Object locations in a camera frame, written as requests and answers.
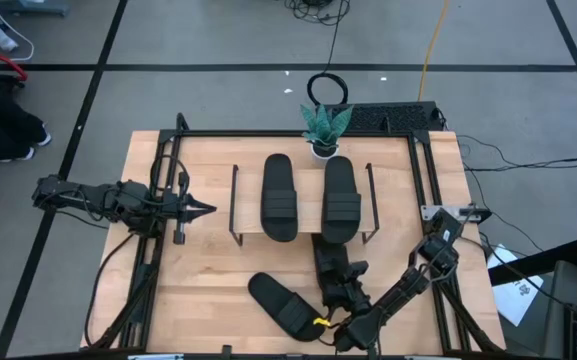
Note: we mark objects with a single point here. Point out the red and black cart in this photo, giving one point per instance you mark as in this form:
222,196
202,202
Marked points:
15,66

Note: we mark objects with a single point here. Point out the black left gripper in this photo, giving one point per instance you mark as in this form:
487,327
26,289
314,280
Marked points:
180,207

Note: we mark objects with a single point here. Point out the grey furniture base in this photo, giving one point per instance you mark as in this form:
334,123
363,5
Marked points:
28,7

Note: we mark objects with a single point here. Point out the black rubber slide sandal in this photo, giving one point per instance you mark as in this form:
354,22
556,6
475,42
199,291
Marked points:
278,175
340,175
273,295
318,250

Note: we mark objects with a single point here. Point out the white paper sheet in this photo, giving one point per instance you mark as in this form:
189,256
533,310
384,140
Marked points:
518,300

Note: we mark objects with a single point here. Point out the wooden shelf black metal legs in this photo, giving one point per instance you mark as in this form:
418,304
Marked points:
309,200

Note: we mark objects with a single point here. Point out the black perforated metal box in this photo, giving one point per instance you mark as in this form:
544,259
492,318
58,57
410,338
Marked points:
398,117

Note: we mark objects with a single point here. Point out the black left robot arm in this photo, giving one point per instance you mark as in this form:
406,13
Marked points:
93,197

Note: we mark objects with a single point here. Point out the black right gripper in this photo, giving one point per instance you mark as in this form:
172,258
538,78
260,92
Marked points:
345,295

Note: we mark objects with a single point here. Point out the black aluminium table frame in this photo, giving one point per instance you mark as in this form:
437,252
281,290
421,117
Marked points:
248,133

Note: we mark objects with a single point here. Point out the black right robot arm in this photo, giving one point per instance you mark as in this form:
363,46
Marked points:
398,295

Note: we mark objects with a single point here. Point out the green plant in white pot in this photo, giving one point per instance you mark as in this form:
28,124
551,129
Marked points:
324,127

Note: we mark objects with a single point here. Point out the black desk bar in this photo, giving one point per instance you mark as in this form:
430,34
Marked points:
533,262

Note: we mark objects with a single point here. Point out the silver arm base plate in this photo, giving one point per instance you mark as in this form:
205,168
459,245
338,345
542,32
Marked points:
430,212

